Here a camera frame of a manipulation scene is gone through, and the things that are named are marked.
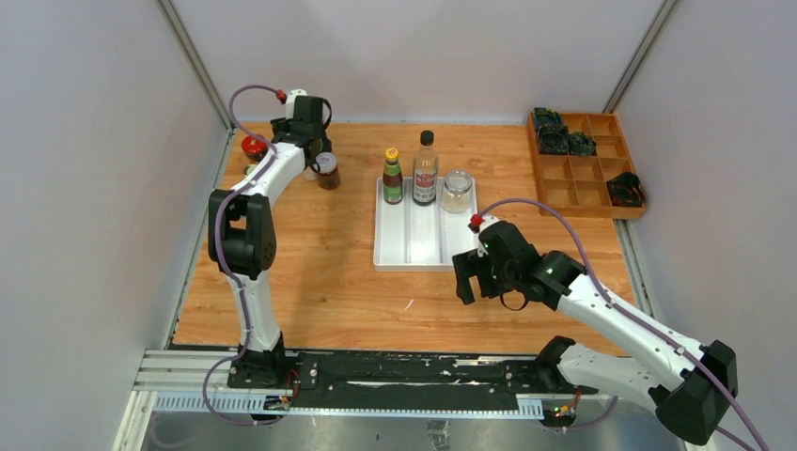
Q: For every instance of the wooden compartment organizer box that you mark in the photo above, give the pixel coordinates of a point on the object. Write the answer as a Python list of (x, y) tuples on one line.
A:
[(578, 186)]

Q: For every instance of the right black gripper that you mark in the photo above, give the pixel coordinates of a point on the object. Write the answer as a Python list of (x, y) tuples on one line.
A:
[(469, 264)]

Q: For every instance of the yellow-cap small bottle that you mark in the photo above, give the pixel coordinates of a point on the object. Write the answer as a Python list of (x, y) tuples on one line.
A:
[(249, 170)]

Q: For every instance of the brown jar white lid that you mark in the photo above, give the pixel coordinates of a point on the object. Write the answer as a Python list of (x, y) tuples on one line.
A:
[(328, 174)]

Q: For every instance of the green cable bundle small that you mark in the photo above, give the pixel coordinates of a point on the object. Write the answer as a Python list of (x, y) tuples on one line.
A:
[(581, 145)]

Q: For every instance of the yellow-cap green bottle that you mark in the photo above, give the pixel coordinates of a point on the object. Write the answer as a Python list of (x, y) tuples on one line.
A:
[(392, 177)]

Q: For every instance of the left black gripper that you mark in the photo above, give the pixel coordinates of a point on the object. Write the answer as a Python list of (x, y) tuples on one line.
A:
[(279, 126)]

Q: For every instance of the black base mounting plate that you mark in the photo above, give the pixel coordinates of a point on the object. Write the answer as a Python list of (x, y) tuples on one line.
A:
[(380, 381)]

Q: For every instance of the black-cap clear sauce bottle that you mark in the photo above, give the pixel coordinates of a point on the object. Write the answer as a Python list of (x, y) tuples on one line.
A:
[(425, 170)]

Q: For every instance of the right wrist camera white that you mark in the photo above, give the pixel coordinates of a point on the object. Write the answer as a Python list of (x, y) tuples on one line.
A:
[(486, 221)]

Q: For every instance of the white-lid spice shaker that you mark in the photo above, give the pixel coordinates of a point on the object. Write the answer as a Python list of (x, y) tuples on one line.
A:
[(311, 172)]

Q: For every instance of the clear lidded glass jar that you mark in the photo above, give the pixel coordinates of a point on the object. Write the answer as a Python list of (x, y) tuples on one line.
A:
[(457, 193)]

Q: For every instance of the white divided plastic tray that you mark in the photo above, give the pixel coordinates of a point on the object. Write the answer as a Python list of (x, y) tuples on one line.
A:
[(413, 238)]

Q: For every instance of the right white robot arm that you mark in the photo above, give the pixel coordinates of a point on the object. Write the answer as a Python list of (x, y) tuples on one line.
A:
[(687, 385)]

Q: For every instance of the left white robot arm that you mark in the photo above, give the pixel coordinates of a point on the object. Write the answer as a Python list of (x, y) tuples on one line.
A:
[(242, 239)]

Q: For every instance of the red-lid sauce jar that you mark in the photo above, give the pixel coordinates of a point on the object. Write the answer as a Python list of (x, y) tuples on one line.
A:
[(254, 148)]

